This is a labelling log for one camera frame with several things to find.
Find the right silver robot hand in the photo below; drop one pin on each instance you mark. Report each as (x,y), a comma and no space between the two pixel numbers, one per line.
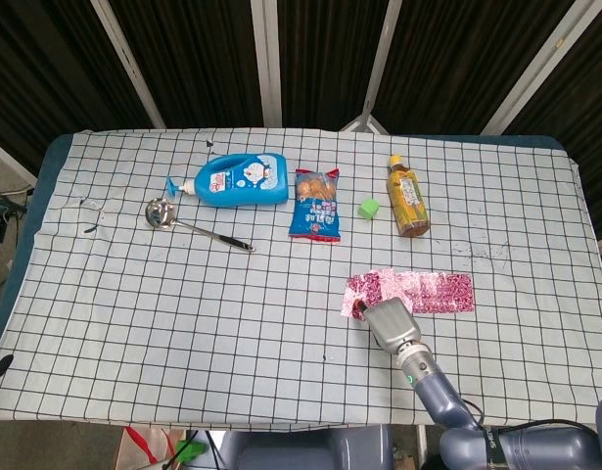
(393,323)

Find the pink candy packet strip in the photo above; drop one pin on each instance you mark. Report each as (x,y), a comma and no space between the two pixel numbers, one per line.
(442,294)

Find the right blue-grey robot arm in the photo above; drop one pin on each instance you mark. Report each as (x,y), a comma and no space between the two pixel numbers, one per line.
(442,396)

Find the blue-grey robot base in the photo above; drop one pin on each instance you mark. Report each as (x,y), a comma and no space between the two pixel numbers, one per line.
(305,450)

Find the checkered tablecloth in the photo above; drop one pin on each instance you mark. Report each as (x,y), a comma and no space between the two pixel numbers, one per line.
(207,318)

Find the green foam cube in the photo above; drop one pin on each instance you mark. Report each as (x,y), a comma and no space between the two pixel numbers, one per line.
(369,209)

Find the yellow tea bottle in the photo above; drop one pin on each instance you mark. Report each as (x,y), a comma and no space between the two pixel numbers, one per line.
(408,201)

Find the white table leg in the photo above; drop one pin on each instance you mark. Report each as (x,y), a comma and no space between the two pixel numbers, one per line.
(421,450)

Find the blue snack bag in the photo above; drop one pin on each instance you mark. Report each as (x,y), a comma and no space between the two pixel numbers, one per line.
(312,215)

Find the blue pump shampoo bottle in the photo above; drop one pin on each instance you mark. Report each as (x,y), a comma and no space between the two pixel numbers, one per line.
(242,181)

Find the small green object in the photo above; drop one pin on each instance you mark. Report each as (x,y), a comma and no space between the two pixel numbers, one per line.
(190,450)

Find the red and white bag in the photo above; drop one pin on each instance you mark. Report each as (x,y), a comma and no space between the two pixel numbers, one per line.
(144,448)

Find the dark backdrop curtain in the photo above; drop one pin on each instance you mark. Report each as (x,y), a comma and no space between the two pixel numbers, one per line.
(207,49)

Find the blue padded table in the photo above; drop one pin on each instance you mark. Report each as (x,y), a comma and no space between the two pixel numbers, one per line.
(41,166)

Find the white metal frame post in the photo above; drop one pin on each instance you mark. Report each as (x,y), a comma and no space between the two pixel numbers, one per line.
(12,159)
(129,63)
(535,68)
(379,63)
(267,63)

